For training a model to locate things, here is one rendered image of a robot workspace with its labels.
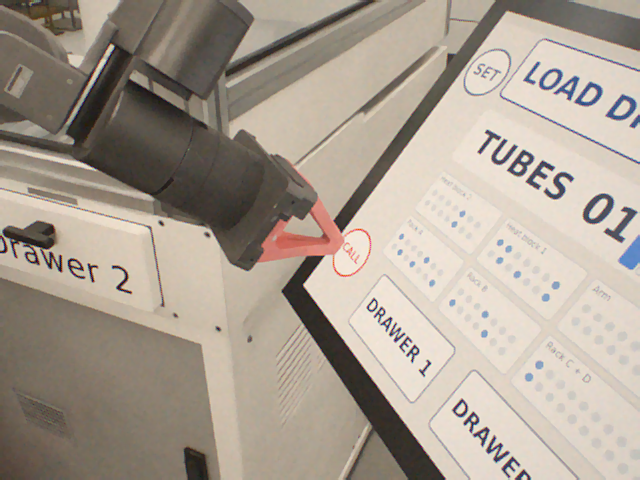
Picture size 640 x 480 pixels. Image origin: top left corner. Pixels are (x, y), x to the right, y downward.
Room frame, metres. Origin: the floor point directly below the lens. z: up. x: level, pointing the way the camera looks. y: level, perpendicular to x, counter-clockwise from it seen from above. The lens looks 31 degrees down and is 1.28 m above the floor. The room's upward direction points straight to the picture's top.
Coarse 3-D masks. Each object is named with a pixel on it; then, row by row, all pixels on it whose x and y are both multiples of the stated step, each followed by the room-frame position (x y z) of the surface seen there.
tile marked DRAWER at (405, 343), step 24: (384, 288) 0.37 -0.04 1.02; (360, 312) 0.37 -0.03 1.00; (384, 312) 0.35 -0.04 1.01; (408, 312) 0.34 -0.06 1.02; (360, 336) 0.35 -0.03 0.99; (384, 336) 0.34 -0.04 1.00; (408, 336) 0.33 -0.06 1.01; (432, 336) 0.31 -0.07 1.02; (384, 360) 0.32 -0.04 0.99; (408, 360) 0.31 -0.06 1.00; (432, 360) 0.30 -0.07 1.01; (408, 384) 0.30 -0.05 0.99
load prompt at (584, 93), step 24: (552, 48) 0.43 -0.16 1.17; (576, 48) 0.42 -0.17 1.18; (528, 72) 0.43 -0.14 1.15; (552, 72) 0.42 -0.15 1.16; (576, 72) 0.40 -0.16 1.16; (600, 72) 0.39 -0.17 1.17; (624, 72) 0.38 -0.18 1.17; (504, 96) 0.43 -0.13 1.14; (528, 96) 0.42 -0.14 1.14; (552, 96) 0.40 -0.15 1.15; (576, 96) 0.39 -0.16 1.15; (600, 96) 0.37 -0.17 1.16; (624, 96) 0.36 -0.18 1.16; (552, 120) 0.39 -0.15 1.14; (576, 120) 0.37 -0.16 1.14; (600, 120) 0.36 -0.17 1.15; (624, 120) 0.35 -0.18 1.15; (600, 144) 0.35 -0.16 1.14; (624, 144) 0.34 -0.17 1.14
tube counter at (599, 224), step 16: (608, 176) 0.33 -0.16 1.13; (592, 192) 0.32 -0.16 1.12; (608, 192) 0.32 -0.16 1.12; (624, 192) 0.31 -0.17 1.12; (592, 208) 0.32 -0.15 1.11; (608, 208) 0.31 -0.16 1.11; (624, 208) 0.30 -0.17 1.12; (576, 224) 0.31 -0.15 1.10; (592, 224) 0.31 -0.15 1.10; (608, 224) 0.30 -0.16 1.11; (624, 224) 0.30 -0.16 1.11; (576, 240) 0.31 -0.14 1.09; (592, 240) 0.30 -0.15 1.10; (608, 240) 0.29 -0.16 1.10; (624, 240) 0.29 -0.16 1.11; (608, 256) 0.29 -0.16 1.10; (624, 256) 0.28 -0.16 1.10; (624, 272) 0.27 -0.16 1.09
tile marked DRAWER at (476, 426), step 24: (480, 384) 0.27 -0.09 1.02; (456, 408) 0.27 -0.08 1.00; (480, 408) 0.26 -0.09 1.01; (504, 408) 0.25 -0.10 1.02; (432, 432) 0.26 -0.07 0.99; (456, 432) 0.25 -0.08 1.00; (480, 432) 0.25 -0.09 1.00; (504, 432) 0.24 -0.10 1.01; (528, 432) 0.23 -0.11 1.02; (456, 456) 0.24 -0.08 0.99; (480, 456) 0.23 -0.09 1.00; (504, 456) 0.23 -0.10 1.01; (528, 456) 0.22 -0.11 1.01; (552, 456) 0.22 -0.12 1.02
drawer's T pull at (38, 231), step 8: (32, 224) 0.64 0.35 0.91; (40, 224) 0.64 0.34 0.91; (48, 224) 0.64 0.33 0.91; (8, 232) 0.63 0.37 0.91; (16, 232) 0.62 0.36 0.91; (24, 232) 0.62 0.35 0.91; (32, 232) 0.62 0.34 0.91; (40, 232) 0.62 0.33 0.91; (48, 232) 0.63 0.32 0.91; (16, 240) 0.62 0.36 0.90; (24, 240) 0.61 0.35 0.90; (32, 240) 0.61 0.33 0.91; (40, 240) 0.60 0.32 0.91; (48, 240) 0.61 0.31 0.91; (40, 248) 0.61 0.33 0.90; (48, 248) 0.60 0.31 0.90
